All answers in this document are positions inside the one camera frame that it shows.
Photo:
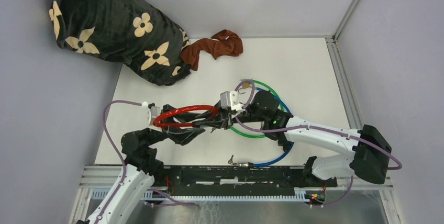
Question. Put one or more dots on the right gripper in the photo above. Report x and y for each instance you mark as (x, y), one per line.
(219, 123)

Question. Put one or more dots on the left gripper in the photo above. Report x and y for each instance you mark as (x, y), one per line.
(181, 135)

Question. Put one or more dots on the red cable lock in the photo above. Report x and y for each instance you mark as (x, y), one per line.
(158, 126)

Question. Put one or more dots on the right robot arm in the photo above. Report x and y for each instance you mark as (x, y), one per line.
(363, 153)

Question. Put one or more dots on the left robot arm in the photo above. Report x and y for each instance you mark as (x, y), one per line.
(139, 166)

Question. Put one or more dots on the small brass padlock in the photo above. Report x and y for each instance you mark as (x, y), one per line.
(245, 84)

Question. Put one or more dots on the brown towel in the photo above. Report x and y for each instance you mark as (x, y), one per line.
(225, 42)

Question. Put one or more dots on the black floral plush blanket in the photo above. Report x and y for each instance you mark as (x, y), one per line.
(131, 32)

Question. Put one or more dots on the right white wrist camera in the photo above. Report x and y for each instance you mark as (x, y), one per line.
(229, 100)

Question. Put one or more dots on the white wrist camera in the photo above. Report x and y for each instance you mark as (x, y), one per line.
(153, 112)
(229, 100)

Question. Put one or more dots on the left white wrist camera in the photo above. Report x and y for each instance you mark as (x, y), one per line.
(153, 112)

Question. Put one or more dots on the green cable lock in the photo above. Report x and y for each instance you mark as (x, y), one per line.
(261, 86)

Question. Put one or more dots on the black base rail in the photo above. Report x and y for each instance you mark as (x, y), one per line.
(237, 181)

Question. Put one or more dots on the white cable duct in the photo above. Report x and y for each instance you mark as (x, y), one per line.
(298, 196)

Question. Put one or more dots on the aluminium frame rail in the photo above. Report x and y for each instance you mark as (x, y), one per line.
(342, 74)

